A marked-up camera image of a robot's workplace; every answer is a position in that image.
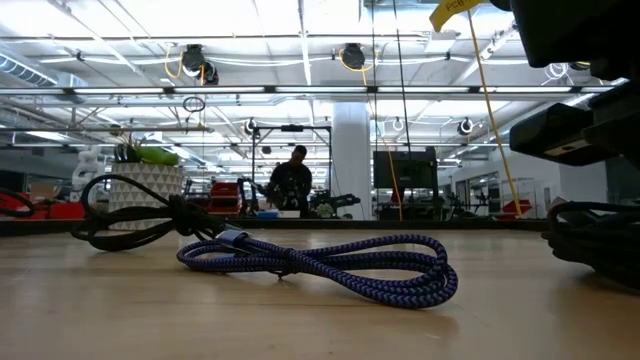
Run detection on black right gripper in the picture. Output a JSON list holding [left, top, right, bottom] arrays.
[[509, 79, 640, 171]]

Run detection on black USB-C cable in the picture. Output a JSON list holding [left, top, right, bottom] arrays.
[[541, 199, 640, 291], [69, 173, 241, 253]]

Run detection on blue braided USB-C cable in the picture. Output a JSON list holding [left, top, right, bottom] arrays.
[[175, 230, 459, 310]]

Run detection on red bin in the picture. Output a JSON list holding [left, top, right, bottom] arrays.
[[499, 198, 534, 219]]

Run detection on black monitor on stand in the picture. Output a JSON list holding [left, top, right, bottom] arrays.
[[372, 146, 441, 221]]

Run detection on white building column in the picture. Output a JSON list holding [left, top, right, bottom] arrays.
[[331, 102, 374, 221]]

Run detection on long ceiling light strip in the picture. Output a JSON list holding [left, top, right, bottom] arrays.
[[0, 85, 617, 96]]

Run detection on person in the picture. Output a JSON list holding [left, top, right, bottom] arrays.
[[263, 144, 314, 219]]

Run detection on red storage boxes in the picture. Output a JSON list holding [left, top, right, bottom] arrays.
[[208, 181, 242, 217]]

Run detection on green succulent plant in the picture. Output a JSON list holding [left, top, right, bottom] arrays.
[[113, 133, 181, 168]]

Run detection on white patterned plant pot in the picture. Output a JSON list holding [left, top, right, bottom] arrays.
[[108, 162, 185, 232]]

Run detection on white figure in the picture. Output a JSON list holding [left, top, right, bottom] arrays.
[[70, 146, 105, 202]]

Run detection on red bins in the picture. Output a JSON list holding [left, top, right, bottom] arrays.
[[18, 198, 86, 221]]

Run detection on yellow hanging cable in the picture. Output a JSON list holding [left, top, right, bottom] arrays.
[[466, 8, 525, 220]]

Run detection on yellow cable tag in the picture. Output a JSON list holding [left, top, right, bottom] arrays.
[[428, 0, 485, 33]]

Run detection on black aluminium table frame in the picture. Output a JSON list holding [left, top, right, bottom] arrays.
[[0, 218, 549, 238]]

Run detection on black cable loop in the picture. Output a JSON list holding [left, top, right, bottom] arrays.
[[0, 187, 36, 219]]

